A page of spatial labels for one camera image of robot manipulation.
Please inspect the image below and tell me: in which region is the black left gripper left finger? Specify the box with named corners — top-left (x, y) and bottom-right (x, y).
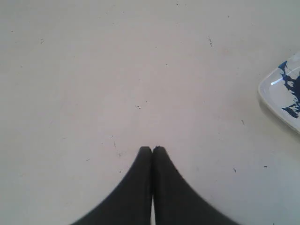
top-left (74, 146), bottom-right (152, 225)

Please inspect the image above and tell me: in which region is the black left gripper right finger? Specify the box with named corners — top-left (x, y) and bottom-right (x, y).
top-left (152, 146), bottom-right (237, 225)

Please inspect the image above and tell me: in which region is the white square paint plate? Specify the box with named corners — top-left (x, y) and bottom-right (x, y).
top-left (258, 52), bottom-right (300, 133)

